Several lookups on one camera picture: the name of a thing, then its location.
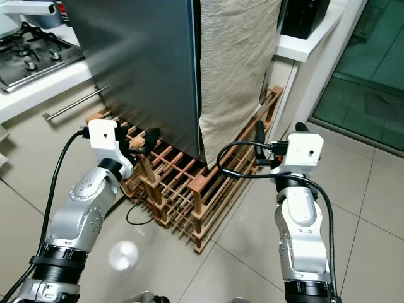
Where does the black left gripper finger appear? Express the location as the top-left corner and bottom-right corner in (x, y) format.
(143, 128), (163, 156)

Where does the dark grey mini fridge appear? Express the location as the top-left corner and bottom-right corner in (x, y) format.
(62, 0), (203, 162)

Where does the wooden slatted rack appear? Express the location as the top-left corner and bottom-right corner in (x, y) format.
(89, 85), (284, 254)

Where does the glass sliding door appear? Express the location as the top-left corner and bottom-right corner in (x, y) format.
(309, 0), (404, 153)

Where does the white shelf unit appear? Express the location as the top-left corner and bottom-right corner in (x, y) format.
(274, 0), (371, 137)

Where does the white kitchen cabinet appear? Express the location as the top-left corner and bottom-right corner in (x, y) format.
(0, 0), (112, 128)

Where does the black box device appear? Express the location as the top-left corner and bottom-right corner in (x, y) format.
(280, 0), (333, 40)

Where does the steel gas hob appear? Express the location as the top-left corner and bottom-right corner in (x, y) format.
(0, 21), (86, 94)

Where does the grey robot left leg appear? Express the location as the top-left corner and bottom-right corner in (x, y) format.
(132, 291), (162, 303)

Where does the dark red-label sauce bottle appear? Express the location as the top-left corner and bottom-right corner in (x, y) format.
(54, 0), (72, 28)

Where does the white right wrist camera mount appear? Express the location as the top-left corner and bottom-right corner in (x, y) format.
(276, 131), (324, 178)

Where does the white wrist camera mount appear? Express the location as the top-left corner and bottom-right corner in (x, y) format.
(276, 131), (324, 178)
(86, 118), (134, 169)

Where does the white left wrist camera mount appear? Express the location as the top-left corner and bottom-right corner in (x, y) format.
(86, 118), (134, 169)

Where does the thin black power cord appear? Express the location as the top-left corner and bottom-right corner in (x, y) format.
(124, 203), (160, 227)

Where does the long steel cabinet handle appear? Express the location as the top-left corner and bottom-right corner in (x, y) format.
(42, 83), (112, 121)

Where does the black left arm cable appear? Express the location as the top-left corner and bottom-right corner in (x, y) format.
(3, 129), (93, 303)

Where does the white pot with handle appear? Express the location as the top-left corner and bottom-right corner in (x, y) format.
(0, 0), (64, 36)

